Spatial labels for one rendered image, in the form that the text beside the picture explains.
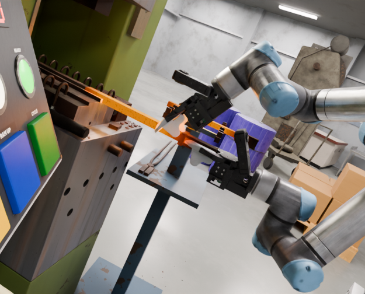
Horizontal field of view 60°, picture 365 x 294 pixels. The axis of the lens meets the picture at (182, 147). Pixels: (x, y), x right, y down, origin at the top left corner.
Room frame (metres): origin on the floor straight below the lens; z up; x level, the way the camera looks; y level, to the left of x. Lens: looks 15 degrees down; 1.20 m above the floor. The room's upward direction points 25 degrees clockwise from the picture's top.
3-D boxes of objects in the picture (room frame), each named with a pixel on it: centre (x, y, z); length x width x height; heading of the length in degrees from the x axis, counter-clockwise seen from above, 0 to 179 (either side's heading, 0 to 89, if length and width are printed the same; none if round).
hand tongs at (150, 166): (1.42, 0.07, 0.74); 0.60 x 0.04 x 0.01; 176
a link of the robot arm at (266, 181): (0.79, -0.23, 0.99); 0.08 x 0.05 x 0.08; 169
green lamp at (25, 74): (0.41, 0.23, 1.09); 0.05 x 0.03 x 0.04; 169
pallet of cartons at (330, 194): (3.83, -1.86, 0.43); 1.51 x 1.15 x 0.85; 150
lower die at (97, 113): (0.90, 0.47, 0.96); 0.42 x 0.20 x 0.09; 79
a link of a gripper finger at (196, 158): (0.81, -0.04, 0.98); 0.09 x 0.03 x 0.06; 82
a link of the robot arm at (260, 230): (0.76, -0.31, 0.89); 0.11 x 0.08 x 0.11; 17
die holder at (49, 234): (0.96, 0.47, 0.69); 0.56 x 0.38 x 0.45; 79
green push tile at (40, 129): (0.42, 0.19, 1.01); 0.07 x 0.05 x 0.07; 14
